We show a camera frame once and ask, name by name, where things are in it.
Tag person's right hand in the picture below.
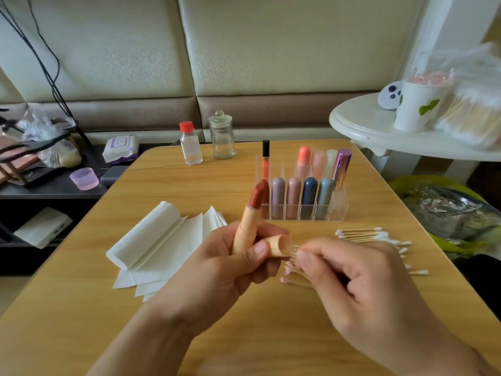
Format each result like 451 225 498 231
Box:
293 237 486 376

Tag red lipstick mauve tube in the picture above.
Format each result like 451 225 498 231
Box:
271 178 287 220

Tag person's left hand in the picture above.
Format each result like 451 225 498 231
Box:
152 219 289 337

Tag pink tray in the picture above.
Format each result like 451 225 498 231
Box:
0 137 36 185

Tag crumpled clear plastic bag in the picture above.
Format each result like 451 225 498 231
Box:
16 107 81 169

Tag red lipstick beige tube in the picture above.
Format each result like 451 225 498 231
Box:
232 180 270 257

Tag pile of cotton swabs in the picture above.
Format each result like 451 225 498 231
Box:
335 226 430 277

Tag clear acrylic lipstick organizer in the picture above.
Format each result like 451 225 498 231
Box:
262 140 353 220

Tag red lipstick dusty pink tube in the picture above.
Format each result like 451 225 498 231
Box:
285 178 302 220

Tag beige lipstick cap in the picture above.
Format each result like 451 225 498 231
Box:
265 234 293 259

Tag black cables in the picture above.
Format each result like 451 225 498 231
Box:
0 0 83 142

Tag stack of white tissues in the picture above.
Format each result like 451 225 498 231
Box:
105 201 228 301

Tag white tissue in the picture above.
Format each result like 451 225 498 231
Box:
105 201 183 271

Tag glass jar with lid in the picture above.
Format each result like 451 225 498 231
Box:
208 109 237 160

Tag beige padded backrest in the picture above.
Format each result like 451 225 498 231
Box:
0 0 427 142

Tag person's left forearm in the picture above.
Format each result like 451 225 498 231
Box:
86 313 200 376

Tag small purple plastic cup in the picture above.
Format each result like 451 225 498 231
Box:
69 167 100 191

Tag black low shelf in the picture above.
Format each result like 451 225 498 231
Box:
0 143 173 275

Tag white round side table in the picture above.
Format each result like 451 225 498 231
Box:
329 92 501 161

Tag yellow-green bin with bag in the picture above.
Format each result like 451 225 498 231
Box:
389 174 501 259

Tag white power bank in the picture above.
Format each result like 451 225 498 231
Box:
14 206 73 249

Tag white panda figure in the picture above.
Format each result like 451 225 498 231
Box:
377 80 404 111

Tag white mug green leaf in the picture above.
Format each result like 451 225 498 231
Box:
393 73 454 133

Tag red lipstick navy tube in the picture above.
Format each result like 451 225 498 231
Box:
301 177 319 220

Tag wet wipes pack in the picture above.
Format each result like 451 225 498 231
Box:
102 135 139 165

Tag red lipstick grey-blue tube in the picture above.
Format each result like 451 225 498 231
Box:
315 178 335 220

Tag clear bottle red cap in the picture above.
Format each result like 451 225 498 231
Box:
179 121 204 166

